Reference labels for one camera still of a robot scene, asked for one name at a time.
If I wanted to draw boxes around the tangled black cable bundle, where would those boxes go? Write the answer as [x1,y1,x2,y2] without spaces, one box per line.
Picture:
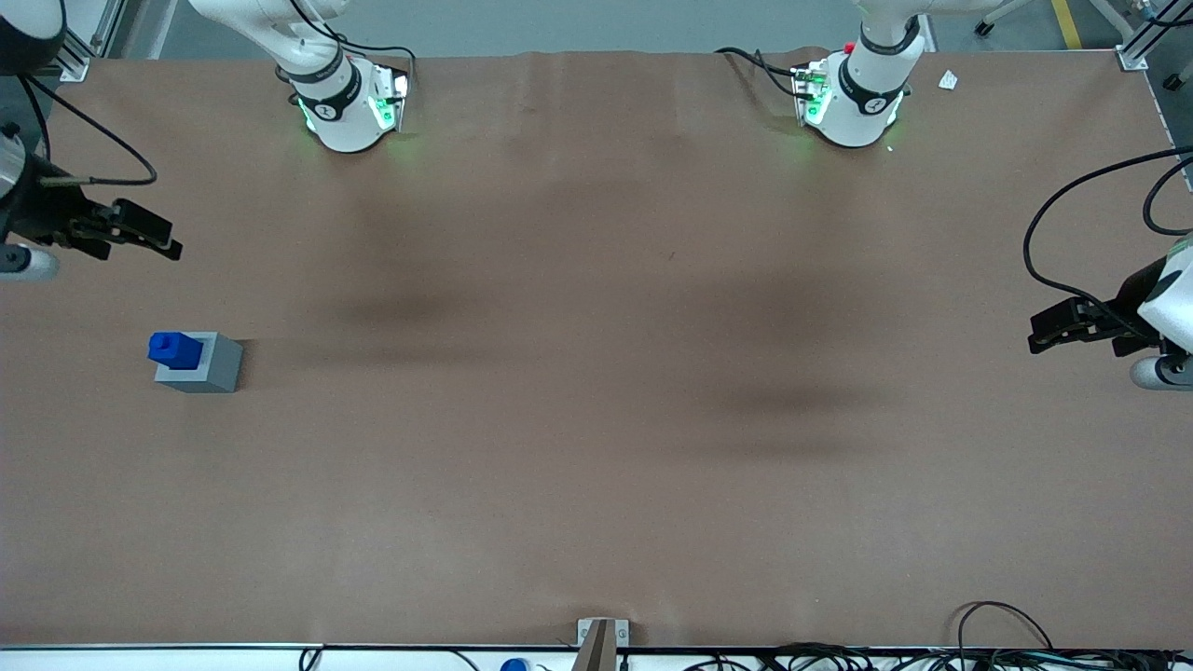
[685,643,1193,671]

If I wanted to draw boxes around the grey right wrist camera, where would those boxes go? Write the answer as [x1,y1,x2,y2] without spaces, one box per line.
[0,244,61,283]

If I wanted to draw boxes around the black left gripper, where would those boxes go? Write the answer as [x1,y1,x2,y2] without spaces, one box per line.
[1030,257,1172,359]

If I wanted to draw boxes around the brown table cover sheet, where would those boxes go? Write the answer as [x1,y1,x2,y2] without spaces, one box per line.
[0,48,1193,650]

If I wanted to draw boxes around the short black curved cable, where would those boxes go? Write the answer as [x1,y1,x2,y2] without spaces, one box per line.
[1144,157,1193,236]

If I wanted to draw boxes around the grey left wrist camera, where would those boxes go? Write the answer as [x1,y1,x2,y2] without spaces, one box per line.
[1131,354,1193,390]

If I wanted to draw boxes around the thick black looping cable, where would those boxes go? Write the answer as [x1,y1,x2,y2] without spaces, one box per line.
[1023,147,1193,322]

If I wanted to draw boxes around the black left arm base cable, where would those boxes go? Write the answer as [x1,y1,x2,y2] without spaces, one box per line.
[716,47,810,100]

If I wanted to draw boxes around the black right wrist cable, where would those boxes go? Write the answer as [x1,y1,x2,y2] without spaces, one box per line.
[17,73,158,187]

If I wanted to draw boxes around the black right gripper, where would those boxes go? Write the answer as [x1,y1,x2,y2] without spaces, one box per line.
[5,154,184,262]

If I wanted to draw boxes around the black right arm base cable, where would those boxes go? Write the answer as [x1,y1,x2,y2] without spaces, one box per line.
[284,0,417,87]

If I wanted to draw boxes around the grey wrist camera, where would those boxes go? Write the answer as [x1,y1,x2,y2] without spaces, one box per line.
[1131,354,1193,390]
[0,244,61,283]

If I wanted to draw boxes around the aluminium frame post with bracket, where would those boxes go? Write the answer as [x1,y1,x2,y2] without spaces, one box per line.
[1090,0,1153,72]
[56,0,127,83]

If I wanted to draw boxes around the gray block base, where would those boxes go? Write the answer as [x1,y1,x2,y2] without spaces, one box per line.
[154,332,245,394]

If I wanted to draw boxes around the black arm base cable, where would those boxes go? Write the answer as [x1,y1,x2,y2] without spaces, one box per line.
[284,0,417,87]
[716,47,810,100]

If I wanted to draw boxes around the white stand leg with caster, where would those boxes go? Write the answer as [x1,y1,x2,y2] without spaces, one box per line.
[973,0,1037,37]

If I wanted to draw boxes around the blue plastic part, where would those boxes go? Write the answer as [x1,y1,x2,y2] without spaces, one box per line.
[147,332,204,372]

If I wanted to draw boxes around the thin dark loop cable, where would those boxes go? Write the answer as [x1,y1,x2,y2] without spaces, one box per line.
[958,601,1054,651]

